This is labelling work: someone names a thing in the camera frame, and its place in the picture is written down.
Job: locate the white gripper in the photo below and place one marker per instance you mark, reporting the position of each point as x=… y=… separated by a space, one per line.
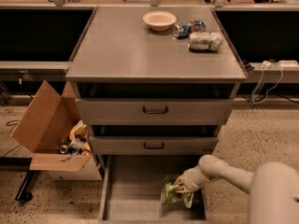
x=189 y=177

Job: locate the green jalapeno chip bag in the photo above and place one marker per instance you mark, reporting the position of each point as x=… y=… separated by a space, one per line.
x=169 y=195

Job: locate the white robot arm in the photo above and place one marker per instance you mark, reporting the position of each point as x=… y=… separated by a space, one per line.
x=273 y=188

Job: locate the grey open bottom drawer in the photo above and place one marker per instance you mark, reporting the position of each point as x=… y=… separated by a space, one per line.
x=132 y=191

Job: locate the grey middle drawer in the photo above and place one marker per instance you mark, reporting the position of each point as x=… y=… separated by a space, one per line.
x=134 y=145

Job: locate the grey drawer cabinet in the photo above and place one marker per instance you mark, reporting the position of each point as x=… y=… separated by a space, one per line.
x=120 y=57

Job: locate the grey top drawer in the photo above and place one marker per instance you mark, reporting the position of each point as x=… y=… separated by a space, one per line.
x=120 y=111

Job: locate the silver can in box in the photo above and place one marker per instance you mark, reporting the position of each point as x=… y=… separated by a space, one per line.
x=64 y=148

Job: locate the open cardboard box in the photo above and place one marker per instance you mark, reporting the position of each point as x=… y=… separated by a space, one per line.
x=45 y=125

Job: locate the crushed white green can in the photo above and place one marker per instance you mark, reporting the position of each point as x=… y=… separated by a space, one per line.
x=204 y=41

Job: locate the blue soda can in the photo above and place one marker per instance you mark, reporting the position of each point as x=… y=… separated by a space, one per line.
x=185 y=29

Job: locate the black table leg base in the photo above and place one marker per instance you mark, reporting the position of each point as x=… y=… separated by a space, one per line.
x=12 y=164

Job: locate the white power strip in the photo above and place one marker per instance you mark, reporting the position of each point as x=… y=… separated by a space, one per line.
x=288 y=63

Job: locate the white bowl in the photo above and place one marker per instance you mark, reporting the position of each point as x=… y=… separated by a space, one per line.
x=159 y=21

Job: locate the black middle drawer handle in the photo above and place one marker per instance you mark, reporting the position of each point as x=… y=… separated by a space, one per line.
x=153 y=146

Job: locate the black drawer handle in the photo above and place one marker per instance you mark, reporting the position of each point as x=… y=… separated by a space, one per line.
x=155 y=111
x=153 y=146

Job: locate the black top drawer handle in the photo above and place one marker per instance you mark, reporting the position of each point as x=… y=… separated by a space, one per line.
x=155 y=111

